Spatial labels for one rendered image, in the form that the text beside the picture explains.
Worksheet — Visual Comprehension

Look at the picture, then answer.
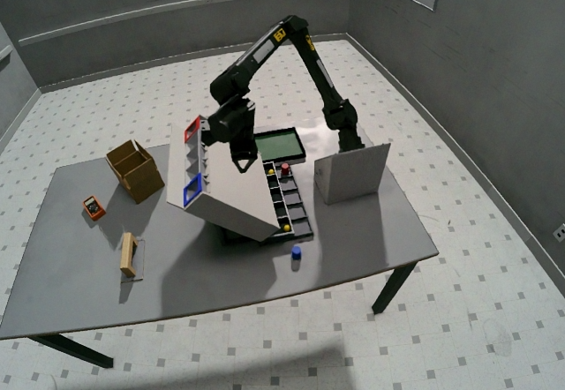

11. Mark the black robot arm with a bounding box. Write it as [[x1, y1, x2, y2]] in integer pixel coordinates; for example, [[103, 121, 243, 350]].
[[200, 15, 365, 153]]

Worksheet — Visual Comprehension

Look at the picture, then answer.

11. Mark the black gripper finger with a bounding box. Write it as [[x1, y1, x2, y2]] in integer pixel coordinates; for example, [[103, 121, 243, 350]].
[[231, 154, 258, 174]]

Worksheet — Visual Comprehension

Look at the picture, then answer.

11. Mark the green tray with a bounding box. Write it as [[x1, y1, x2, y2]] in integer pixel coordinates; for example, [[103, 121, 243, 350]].
[[253, 127, 305, 163]]

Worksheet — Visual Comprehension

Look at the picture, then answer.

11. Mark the orange pocket multimeter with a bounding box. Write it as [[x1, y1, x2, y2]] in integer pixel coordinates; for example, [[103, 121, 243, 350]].
[[82, 195, 106, 221]]

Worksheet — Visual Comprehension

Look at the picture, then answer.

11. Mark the brown cardboard box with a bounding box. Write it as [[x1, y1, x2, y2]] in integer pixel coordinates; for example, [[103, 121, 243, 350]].
[[106, 139, 165, 204]]

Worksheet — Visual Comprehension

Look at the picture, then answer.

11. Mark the blue square band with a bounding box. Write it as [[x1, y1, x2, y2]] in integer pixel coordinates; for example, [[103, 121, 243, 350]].
[[184, 173, 202, 206]]

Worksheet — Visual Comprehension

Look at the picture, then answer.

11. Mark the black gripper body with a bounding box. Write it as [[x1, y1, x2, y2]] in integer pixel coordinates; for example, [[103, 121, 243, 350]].
[[230, 124, 258, 160]]

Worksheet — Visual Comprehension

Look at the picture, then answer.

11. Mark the blue round cap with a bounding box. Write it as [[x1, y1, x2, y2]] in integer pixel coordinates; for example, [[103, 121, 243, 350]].
[[291, 246, 302, 259]]

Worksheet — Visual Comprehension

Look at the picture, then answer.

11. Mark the red square band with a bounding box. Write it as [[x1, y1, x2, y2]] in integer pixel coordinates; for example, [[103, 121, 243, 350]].
[[185, 116, 200, 142]]

